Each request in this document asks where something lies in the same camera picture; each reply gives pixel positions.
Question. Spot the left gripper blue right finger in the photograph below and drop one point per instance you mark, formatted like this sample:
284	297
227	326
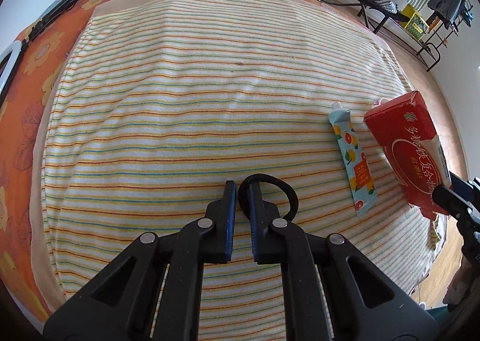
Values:
265	248

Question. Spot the right hand in glove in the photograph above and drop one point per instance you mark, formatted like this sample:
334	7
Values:
463	291

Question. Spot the colourful toothpaste tube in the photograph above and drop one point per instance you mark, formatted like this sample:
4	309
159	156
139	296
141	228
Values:
360	179

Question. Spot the white ring light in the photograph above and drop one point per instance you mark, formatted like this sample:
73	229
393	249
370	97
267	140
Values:
10	60

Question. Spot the striped yellow towel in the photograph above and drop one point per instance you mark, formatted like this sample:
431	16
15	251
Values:
210	119

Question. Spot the orange floral bed sheet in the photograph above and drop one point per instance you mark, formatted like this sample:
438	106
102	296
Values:
25	267

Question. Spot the black metal clothes rack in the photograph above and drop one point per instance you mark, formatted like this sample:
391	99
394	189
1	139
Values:
428	51

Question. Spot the yellow green storage box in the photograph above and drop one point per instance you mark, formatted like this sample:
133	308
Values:
416	26

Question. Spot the red paper carton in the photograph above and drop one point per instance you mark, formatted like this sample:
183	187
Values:
405	131

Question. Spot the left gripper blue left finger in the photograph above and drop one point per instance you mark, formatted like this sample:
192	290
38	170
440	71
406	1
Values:
218	242

